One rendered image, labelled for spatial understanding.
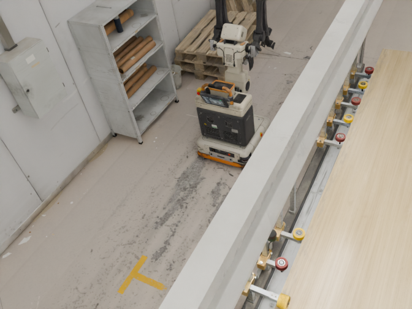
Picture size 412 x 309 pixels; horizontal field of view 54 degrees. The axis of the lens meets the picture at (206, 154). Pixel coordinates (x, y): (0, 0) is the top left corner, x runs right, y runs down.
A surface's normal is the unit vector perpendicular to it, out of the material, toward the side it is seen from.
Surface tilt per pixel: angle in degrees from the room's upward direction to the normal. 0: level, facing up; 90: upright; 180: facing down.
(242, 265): 61
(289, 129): 0
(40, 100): 90
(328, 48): 0
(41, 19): 90
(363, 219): 0
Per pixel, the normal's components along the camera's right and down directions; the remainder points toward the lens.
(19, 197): 0.87, 0.24
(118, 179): -0.15, -0.71
